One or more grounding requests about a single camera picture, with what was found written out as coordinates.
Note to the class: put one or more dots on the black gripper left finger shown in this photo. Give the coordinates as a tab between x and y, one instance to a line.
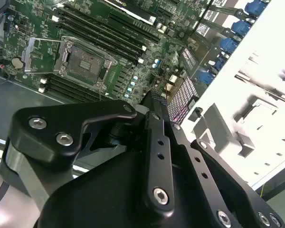
47	133

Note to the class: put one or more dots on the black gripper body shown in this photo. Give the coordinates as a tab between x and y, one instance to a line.
104	190

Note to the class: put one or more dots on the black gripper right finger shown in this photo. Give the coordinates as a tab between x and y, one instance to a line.
228	180

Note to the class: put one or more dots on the metal socket cover frame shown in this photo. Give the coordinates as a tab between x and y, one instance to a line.
27	59

